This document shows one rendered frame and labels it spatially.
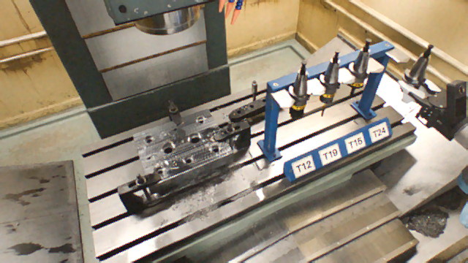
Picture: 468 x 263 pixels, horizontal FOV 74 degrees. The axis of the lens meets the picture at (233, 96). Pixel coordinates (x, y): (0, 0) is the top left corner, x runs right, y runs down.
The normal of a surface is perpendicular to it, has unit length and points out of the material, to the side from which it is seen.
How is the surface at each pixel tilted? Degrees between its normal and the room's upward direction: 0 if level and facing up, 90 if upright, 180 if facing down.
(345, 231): 8
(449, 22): 90
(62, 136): 0
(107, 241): 0
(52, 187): 24
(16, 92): 90
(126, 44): 89
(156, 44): 90
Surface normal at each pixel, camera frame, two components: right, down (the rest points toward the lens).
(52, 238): 0.33, -0.79
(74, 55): 0.43, 0.62
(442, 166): -0.40, -0.52
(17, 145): -0.04, -0.72
